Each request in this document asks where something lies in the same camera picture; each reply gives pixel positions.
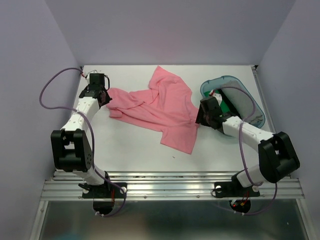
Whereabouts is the blue translucent plastic bin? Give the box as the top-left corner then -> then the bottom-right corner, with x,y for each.
200,75 -> 266,129

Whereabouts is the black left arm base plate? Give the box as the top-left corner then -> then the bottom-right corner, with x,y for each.
78,183 -> 124,199

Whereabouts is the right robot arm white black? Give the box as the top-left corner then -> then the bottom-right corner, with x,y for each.
195,95 -> 301,198

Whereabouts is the rolled green t-shirt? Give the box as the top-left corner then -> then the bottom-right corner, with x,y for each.
204,89 -> 230,113

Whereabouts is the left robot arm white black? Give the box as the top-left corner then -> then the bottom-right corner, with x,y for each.
50,71 -> 112,197

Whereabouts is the rolled grey t-shirt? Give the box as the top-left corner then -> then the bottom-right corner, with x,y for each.
221,80 -> 266,128

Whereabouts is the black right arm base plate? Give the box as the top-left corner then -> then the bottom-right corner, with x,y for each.
211,181 -> 260,199

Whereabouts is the rolled black t-shirt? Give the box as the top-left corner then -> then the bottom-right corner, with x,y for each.
219,90 -> 241,117

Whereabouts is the pink t-shirt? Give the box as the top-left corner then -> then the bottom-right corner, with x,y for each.
107,66 -> 199,154

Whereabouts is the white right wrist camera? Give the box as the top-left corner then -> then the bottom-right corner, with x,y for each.
210,91 -> 223,106

